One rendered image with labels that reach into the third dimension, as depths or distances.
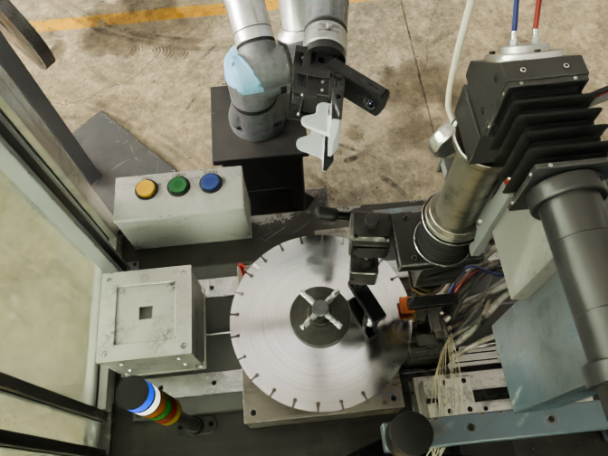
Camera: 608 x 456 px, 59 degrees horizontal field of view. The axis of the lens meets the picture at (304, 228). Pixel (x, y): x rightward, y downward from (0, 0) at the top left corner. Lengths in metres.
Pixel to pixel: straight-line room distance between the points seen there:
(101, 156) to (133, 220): 1.27
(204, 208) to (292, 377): 0.42
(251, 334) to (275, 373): 0.08
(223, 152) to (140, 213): 0.32
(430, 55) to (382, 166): 0.66
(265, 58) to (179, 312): 0.51
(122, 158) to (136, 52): 0.62
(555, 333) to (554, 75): 0.25
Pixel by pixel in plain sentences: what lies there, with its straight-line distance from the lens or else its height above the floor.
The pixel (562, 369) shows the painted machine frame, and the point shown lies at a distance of 0.58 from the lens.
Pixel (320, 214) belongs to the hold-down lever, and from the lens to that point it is 0.77.
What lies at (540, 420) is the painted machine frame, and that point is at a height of 1.05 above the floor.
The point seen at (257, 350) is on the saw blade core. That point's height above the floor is 0.95.
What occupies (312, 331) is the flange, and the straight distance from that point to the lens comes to 0.97.
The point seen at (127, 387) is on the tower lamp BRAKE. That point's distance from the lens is 0.79.
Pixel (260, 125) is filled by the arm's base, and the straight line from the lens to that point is 1.38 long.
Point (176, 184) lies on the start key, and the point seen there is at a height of 0.91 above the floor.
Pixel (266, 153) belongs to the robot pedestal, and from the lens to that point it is 1.40.
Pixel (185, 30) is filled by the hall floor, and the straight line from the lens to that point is 2.84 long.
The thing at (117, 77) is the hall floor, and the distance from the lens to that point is 2.73.
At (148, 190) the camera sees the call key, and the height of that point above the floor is 0.91.
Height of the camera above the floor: 1.90
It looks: 64 degrees down
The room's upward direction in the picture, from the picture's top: 4 degrees counter-clockwise
